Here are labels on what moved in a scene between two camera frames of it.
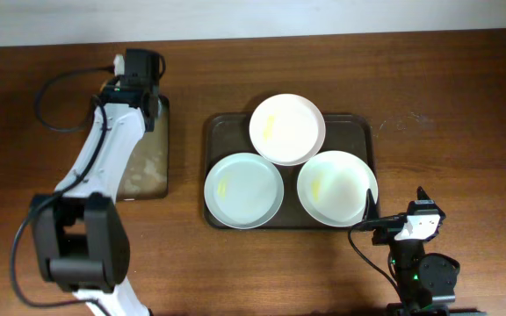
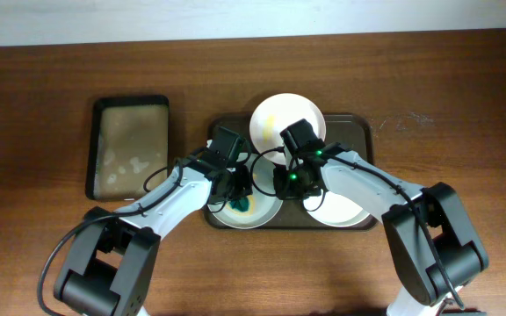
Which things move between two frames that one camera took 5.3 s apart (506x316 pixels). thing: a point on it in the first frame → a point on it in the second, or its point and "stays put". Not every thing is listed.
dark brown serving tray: (228, 133) stays put
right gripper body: (386, 235) → (291, 184)
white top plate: (287, 130) stays put
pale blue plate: (244, 190) stays put
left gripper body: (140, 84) → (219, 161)
